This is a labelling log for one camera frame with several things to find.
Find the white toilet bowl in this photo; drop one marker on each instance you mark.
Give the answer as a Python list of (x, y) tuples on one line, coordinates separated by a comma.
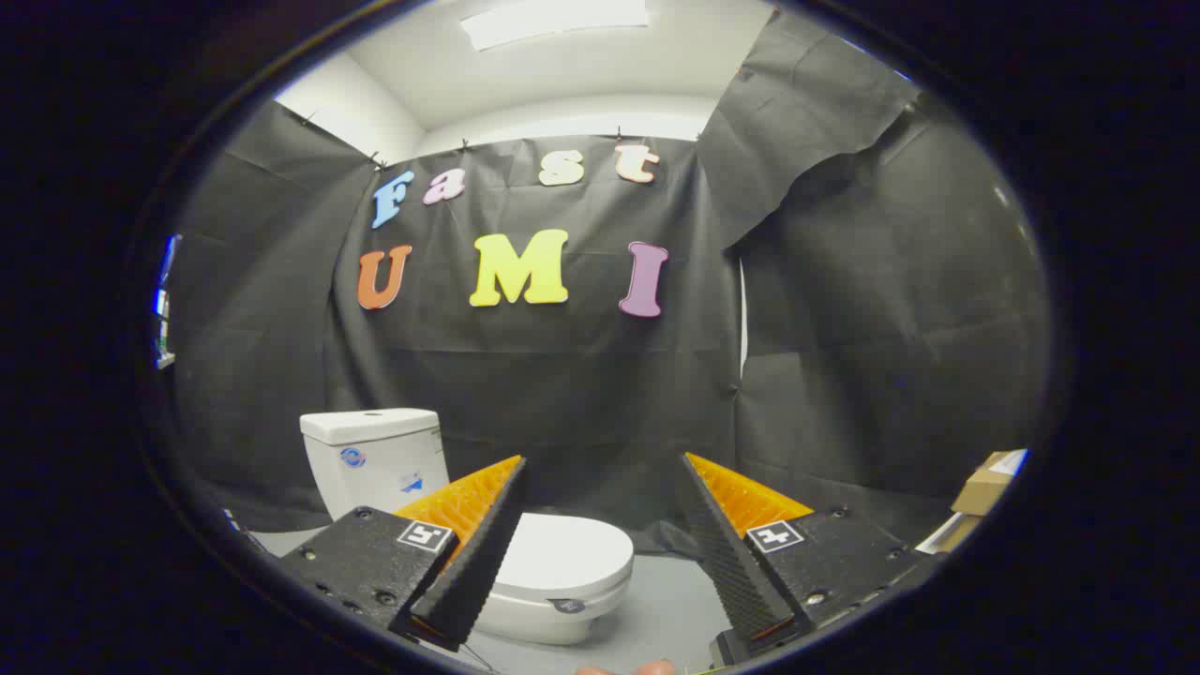
[(544, 623)]

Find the blue globe poster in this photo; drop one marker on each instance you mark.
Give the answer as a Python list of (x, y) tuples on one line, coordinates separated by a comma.
[(169, 272)]

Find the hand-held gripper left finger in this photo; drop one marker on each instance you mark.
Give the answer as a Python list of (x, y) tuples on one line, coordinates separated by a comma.
[(473, 562)]

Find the ceiling light panel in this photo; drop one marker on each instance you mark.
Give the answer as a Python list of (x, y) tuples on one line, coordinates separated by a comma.
[(553, 21)]

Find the white toilet tank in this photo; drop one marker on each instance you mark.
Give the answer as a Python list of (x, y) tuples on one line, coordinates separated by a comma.
[(375, 469)]

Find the brown cardboard box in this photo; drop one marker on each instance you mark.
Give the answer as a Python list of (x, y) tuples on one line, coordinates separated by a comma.
[(984, 487)]

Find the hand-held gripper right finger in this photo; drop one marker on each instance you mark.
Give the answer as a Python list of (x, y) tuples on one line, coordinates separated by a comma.
[(727, 562)]

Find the black backdrop cloth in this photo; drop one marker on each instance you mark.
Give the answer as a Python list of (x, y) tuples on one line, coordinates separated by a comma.
[(562, 394)]

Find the white toilet lid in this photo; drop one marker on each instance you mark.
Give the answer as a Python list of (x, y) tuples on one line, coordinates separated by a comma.
[(572, 553)]

